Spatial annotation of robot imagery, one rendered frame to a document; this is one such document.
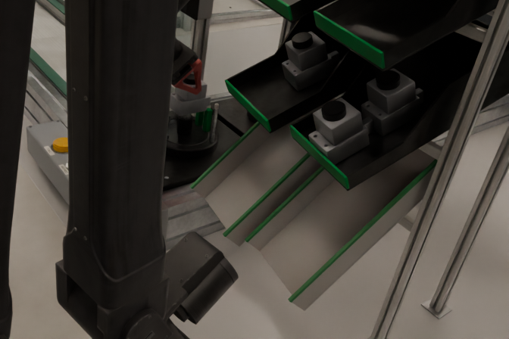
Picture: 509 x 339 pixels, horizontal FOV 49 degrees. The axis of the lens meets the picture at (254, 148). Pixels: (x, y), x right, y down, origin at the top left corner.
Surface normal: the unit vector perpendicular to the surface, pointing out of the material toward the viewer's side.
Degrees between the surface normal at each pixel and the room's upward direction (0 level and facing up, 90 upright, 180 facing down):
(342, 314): 0
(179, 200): 0
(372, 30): 25
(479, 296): 0
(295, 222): 45
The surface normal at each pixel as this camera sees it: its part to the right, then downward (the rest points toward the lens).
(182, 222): 0.62, 0.48
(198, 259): -0.11, -0.67
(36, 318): 0.15, -0.84
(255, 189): -0.50, -0.50
